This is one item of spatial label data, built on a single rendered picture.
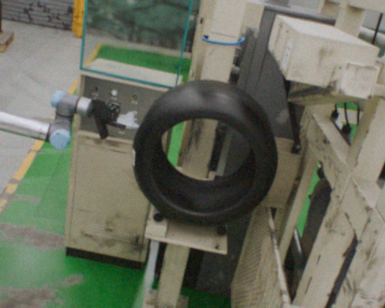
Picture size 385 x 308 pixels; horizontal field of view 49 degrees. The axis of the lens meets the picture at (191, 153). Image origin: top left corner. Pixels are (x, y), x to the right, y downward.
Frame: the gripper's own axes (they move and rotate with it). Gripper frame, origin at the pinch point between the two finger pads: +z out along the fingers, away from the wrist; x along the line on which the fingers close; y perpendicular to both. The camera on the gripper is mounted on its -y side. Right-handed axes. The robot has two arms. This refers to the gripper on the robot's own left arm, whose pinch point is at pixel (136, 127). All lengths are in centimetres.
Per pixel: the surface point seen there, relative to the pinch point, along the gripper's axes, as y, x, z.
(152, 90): -3, 68, -3
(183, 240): -42, -8, 34
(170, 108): 16.1, -10.7, 12.0
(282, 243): -47, 22, 86
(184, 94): 21.8, -7.7, 15.6
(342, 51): 56, -33, 57
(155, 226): -37.8, -9.1, 19.6
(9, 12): -157, 842, -440
